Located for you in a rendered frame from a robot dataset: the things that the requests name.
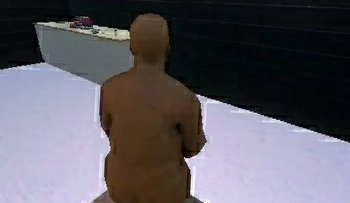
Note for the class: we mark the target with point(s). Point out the brown human figure statue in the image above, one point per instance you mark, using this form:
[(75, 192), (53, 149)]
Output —
[(148, 121)]

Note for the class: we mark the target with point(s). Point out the small grey faucet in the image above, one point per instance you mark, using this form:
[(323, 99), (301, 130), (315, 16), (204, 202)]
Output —
[(95, 30)]

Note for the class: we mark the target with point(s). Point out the red folded towel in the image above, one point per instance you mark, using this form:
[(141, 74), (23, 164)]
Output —
[(82, 21)]

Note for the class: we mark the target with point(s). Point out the white bathtub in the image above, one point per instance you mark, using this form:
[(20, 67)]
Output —
[(82, 49)]

